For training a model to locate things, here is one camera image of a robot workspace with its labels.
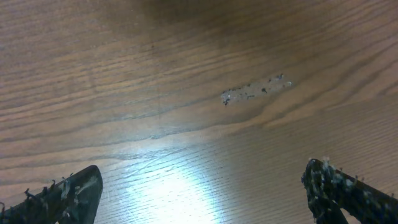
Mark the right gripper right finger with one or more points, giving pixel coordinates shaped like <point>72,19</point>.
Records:
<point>329,191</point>

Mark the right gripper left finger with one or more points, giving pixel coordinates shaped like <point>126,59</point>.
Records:
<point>73,200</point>

